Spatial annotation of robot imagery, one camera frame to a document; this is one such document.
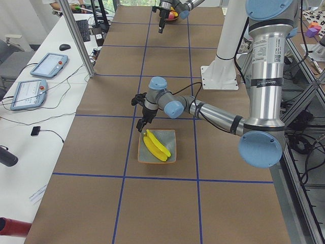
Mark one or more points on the bright yellow banana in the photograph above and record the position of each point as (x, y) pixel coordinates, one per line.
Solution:
(153, 149)

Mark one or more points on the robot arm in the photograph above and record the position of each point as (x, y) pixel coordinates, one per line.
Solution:
(240, 91)
(182, 9)

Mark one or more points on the red cylinder object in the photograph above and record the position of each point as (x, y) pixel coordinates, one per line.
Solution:
(15, 228)

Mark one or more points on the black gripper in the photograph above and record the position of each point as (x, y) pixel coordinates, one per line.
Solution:
(162, 13)
(149, 113)

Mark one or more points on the teach pendant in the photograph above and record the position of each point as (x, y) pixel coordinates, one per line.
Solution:
(29, 94)
(50, 65)

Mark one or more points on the teach pendant far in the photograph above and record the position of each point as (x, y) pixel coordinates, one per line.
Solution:
(50, 65)

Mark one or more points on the aluminium frame post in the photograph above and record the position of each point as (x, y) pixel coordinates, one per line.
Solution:
(72, 26)

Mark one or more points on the grey square plate orange rim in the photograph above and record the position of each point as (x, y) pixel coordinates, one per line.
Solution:
(167, 138)

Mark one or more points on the black computer mouse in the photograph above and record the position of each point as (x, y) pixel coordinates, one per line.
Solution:
(64, 47)

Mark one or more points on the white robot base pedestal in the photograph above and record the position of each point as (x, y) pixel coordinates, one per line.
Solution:
(221, 73)

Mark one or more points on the black keyboard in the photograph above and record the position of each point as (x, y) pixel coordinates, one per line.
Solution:
(83, 29)

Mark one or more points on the red apple lower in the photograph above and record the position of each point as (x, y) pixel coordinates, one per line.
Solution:
(172, 16)

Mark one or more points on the black cylinder on desk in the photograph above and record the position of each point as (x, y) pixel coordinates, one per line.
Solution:
(7, 158)

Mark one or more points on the woven wicker basket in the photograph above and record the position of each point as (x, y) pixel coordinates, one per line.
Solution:
(166, 17)

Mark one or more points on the teach pendant near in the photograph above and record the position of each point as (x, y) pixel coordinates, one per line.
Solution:
(29, 94)

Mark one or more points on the small black box on desk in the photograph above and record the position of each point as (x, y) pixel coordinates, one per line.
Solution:
(35, 131)

